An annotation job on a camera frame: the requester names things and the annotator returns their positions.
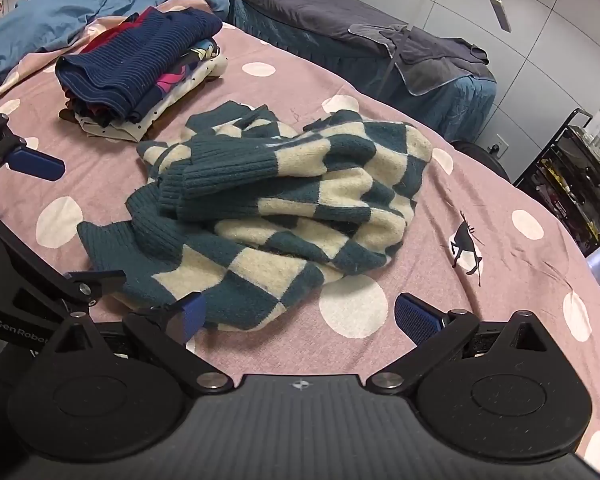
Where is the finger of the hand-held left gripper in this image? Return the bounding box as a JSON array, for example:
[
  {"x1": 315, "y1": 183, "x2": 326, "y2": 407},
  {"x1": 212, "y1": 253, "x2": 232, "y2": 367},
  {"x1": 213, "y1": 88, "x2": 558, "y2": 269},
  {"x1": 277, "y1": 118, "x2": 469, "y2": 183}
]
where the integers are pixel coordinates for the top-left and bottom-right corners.
[
  {"x1": 0, "y1": 112, "x2": 66, "y2": 186},
  {"x1": 50, "y1": 269, "x2": 127, "y2": 319}
]

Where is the white gooseneck floor lamp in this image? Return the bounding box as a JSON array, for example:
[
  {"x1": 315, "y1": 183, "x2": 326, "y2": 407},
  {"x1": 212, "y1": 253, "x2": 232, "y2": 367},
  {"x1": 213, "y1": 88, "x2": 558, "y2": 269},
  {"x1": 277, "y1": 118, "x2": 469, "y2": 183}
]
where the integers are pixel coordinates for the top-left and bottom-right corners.
[{"x1": 380, "y1": 0, "x2": 514, "y2": 102}]

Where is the cream dotted folded garment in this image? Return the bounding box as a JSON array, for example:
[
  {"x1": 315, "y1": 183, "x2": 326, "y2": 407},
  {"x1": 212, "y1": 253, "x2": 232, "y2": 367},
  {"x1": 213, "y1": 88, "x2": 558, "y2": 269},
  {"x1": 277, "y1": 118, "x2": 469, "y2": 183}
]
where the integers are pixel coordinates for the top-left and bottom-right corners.
[{"x1": 59, "y1": 54, "x2": 229, "y2": 144}]

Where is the massage bed with teal skirt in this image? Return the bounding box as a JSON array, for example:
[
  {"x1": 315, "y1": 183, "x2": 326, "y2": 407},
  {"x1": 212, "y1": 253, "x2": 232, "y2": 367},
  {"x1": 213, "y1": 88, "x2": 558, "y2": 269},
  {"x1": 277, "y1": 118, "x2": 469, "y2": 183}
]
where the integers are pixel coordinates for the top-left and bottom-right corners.
[{"x1": 226, "y1": 0, "x2": 499, "y2": 142}]

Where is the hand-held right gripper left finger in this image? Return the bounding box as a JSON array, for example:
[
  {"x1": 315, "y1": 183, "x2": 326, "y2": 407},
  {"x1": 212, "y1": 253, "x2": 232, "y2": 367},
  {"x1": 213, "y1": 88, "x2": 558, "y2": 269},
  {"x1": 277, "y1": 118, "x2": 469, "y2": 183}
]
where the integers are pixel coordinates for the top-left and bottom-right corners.
[{"x1": 41, "y1": 291, "x2": 232, "y2": 394}]

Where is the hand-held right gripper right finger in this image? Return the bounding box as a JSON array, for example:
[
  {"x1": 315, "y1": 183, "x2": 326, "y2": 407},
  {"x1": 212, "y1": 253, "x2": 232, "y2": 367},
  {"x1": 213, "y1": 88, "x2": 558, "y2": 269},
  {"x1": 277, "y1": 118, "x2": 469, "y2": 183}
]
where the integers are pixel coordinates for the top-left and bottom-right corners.
[{"x1": 367, "y1": 292, "x2": 557, "y2": 394}]

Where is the black round stool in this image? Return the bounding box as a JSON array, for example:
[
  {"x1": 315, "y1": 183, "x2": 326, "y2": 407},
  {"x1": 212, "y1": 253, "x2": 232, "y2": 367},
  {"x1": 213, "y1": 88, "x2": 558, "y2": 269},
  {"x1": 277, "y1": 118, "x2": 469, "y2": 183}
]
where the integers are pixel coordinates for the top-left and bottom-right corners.
[{"x1": 450, "y1": 140, "x2": 512, "y2": 184}]

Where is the navy ribbed sweater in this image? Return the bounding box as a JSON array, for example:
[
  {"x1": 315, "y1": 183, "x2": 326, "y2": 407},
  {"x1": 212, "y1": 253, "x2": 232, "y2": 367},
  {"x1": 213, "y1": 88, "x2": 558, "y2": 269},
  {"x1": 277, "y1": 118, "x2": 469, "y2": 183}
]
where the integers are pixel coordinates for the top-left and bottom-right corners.
[{"x1": 55, "y1": 7, "x2": 224, "y2": 122}]

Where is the teal cream checkered sweater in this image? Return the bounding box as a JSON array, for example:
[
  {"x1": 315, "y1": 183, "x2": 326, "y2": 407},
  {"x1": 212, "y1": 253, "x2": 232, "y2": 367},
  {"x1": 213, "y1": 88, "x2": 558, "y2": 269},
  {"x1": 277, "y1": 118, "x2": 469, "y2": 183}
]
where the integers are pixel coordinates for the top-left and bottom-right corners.
[{"x1": 76, "y1": 100, "x2": 434, "y2": 333}]

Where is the dark grey towel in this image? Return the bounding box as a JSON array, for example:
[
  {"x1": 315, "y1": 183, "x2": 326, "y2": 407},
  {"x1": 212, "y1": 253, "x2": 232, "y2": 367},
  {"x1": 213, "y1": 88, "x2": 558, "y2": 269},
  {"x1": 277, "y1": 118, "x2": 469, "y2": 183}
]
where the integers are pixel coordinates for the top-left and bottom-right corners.
[{"x1": 347, "y1": 22, "x2": 491, "y2": 97}]

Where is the red folded garment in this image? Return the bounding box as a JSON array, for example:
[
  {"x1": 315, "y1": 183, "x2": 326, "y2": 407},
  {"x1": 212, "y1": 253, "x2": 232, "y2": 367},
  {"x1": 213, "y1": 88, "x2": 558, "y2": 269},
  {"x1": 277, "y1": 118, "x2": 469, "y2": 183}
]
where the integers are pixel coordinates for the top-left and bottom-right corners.
[{"x1": 82, "y1": 9, "x2": 148, "y2": 53}]

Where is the black trolley cart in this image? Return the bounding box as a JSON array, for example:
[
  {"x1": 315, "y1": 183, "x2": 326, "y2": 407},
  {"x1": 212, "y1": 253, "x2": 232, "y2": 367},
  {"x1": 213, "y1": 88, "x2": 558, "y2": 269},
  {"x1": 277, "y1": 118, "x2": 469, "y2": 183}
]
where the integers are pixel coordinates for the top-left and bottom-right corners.
[{"x1": 512, "y1": 107, "x2": 600, "y2": 257}]

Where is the colourful patterned folded garment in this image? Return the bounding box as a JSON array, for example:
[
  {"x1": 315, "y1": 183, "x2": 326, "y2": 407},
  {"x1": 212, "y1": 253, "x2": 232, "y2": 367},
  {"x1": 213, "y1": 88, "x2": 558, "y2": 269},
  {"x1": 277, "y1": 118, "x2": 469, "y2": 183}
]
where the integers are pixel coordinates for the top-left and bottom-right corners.
[{"x1": 152, "y1": 39, "x2": 222, "y2": 97}]

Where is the pink dotted blanket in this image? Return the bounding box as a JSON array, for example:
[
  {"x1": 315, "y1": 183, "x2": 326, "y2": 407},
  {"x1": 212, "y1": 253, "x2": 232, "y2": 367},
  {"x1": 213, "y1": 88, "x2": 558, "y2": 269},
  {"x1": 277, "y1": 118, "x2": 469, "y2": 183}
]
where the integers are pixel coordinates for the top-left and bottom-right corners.
[{"x1": 0, "y1": 0, "x2": 600, "y2": 480}]

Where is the blue crumpled garment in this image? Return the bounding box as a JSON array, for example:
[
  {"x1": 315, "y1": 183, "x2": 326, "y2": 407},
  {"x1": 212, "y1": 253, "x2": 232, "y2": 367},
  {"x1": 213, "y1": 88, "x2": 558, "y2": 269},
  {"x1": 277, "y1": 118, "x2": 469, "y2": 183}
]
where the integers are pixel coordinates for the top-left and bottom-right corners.
[{"x1": 0, "y1": 0, "x2": 231, "y2": 102}]

